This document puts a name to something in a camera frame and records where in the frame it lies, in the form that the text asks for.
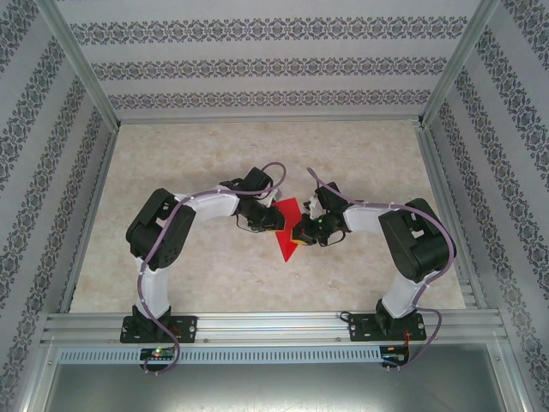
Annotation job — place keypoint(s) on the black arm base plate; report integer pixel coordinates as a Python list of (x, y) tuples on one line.
[(358, 330), (188, 328)]

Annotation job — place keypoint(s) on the red paper sheet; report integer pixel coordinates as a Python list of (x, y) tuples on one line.
[(287, 244)]

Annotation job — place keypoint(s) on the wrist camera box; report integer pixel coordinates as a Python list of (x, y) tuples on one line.
[(274, 196), (314, 208)]

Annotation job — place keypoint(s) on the small circuit board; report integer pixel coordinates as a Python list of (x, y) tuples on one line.
[(158, 353), (392, 356)]

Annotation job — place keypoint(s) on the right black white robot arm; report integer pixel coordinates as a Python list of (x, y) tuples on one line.
[(420, 244)]

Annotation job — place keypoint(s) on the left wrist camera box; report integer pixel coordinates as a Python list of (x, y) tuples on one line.
[(274, 196)]

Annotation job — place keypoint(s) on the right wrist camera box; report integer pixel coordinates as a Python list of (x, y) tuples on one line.
[(314, 208)]

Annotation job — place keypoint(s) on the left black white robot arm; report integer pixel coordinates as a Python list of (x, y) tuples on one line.
[(158, 236)]

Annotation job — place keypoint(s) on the grey metal sheet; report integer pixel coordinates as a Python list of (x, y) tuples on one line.
[(274, 390)]

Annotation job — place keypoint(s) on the aluminium table side rail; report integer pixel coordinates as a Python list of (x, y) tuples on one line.
[(435, 171), (89, 214)]

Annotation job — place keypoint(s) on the aluminium frame bar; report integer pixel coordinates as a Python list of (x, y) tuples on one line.
[(510, 377), (38, 377)]

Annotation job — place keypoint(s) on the aluminium frame cross beam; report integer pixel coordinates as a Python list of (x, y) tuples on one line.
[(270, 119)]

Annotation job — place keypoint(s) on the aluminium frame post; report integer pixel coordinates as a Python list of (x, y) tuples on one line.
[(79, 60), (457, 60)]

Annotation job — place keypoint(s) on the long aluminium mounting rail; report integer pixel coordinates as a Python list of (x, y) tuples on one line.
[(274, 326)]

